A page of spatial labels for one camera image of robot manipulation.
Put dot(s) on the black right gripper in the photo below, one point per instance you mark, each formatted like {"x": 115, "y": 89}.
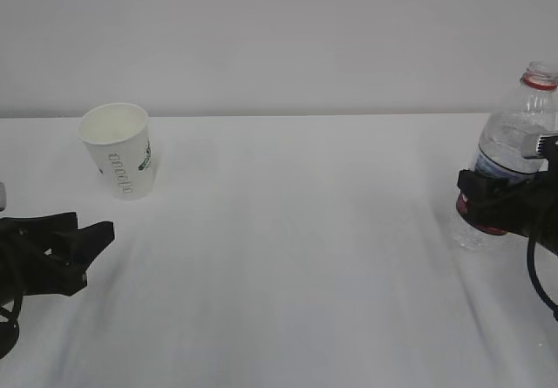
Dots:
{"x": 494, "y": 206}

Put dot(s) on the white paper cup green print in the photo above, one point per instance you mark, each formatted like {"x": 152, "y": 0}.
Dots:
{"x": 117, "y": 138}

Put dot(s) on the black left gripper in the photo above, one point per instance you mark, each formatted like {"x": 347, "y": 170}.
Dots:
{"x": 63, "y": 271}

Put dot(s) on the clear water bottle red label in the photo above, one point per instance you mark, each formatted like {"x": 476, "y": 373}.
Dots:
{"x": 531, "y": 108}

